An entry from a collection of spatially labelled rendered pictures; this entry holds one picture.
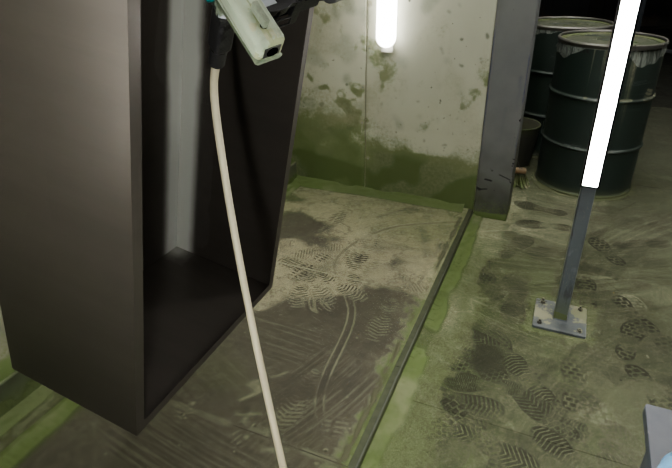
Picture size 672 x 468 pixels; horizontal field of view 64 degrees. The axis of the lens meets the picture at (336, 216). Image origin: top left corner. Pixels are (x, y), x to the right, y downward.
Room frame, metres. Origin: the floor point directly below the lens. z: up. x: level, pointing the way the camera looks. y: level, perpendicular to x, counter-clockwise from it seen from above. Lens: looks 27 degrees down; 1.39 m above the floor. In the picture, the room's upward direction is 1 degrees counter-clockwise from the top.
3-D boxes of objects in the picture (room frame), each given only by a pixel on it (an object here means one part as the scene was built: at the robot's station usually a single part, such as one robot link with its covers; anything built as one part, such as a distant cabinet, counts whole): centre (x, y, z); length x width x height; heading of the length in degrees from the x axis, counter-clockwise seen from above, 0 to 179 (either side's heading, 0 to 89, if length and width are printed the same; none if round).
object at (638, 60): (3.14, -1.57, 0.44); 0.59 x 0.58 x 0.89; 171
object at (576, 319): (1.76, -0.91, 0.01); 0.20 x 0.20 x 0.01; 66
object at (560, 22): (3.80, -1.59, 0.86); 0.54 x 0.54 x 0.01
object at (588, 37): (3.15, -1.58, 0.86); 0.54 x 0.54 x 0.01
